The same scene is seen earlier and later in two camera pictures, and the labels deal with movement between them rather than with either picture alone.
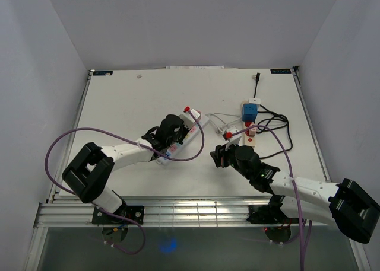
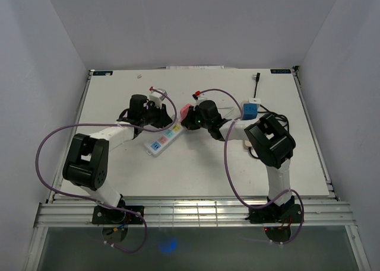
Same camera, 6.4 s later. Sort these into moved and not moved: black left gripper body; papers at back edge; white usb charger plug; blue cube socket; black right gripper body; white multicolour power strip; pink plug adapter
Moved: black right gripper body; white multicolour power strip; pink plug adapter; black left gripper body
Not moved: blue cube socket; white usb charger plug; papers at back edge
